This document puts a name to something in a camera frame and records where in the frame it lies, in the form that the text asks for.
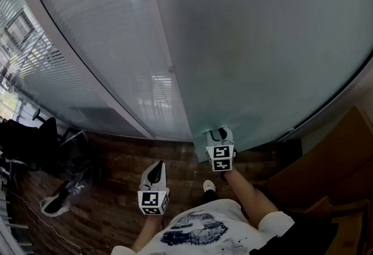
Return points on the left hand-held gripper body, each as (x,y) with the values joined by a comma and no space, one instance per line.
(151,201)

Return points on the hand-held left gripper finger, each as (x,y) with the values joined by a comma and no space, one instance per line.
(147,178)
(161,178)

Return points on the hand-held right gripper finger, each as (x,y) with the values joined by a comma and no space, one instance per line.
(210,138)
(228,136)

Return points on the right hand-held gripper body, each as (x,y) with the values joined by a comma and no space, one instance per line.
(220,157)

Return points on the frosted glass door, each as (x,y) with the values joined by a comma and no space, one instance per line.
(262,44)

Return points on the person's left forearm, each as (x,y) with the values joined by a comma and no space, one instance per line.
(148,230)

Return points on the person's right forearm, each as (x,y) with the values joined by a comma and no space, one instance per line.
(250,198)

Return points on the white shoe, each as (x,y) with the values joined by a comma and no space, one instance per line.
(209,185)

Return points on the black trousers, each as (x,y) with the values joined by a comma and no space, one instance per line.
(209,198)

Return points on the white printed T-shirt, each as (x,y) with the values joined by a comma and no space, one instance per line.
(209,230)

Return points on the round blind adjustment knob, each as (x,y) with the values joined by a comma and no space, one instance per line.
(171,68)

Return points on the large brown cardboard sheet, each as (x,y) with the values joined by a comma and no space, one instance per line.
(335,160)

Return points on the black body-worn device pack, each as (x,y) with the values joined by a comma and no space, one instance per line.
(306,236)

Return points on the black office chair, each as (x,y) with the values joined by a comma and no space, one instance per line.
(29,143)

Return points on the narrow blinds glass partition panel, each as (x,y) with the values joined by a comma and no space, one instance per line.
(116,29)

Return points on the white metal rack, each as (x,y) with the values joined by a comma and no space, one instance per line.
(4,233)

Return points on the wide blinds glass partition panel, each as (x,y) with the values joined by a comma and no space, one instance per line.
(35,53)

